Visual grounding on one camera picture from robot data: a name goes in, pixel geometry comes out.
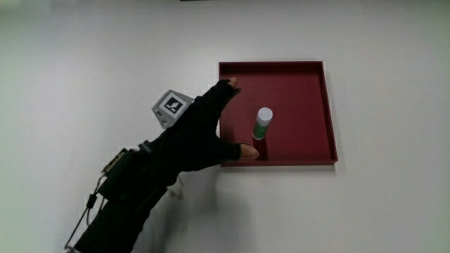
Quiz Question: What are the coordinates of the person's left hand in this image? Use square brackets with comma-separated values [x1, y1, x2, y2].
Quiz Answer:
[143, 77, 260, 186]

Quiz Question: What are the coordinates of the green glue stick white cap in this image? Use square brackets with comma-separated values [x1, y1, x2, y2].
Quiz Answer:
[252, 107, 274, 141]

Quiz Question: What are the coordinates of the red square tray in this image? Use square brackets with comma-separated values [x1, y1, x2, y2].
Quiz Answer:
[217, 60, 339, 167]

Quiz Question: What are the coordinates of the thin black cable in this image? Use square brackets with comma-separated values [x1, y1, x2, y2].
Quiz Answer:
[63, 174, 108, 252]

